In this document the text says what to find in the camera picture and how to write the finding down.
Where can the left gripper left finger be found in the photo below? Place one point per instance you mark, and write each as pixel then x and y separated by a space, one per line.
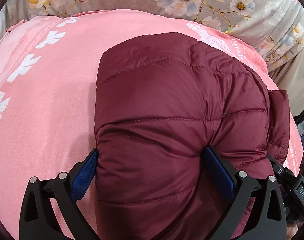
pixel 37 217

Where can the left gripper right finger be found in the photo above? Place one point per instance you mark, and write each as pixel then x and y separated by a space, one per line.
pixel 267 219

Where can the maroon puffer jacket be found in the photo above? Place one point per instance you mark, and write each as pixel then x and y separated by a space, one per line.
pixel 160 100

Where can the person's right hand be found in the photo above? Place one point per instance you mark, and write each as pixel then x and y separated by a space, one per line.
pixel 291 231

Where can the beige fabric at right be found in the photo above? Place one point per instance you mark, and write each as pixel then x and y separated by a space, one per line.
pixel 290 77

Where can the grey floral quilt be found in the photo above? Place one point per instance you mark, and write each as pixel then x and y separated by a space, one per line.
pixel 275 28

